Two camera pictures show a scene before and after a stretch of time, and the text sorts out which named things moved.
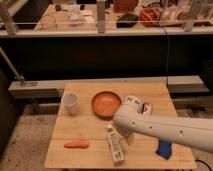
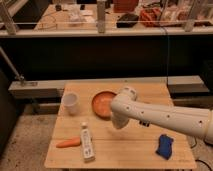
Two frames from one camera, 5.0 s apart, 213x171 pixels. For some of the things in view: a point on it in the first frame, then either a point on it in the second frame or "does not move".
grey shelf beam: (54, 89) does not move
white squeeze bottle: (115, 146) -> (88, 155)
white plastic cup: (71, 102) does not move
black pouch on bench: (127, 20) does not move
